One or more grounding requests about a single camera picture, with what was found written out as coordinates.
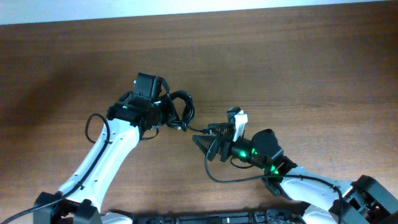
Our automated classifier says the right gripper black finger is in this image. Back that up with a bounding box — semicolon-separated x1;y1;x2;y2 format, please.
208;123;234;134
192;135;216;156

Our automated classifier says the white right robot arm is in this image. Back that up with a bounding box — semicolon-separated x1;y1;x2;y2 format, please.
192;123;397;223

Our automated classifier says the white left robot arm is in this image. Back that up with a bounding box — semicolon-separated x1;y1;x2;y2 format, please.
33;73;175;224

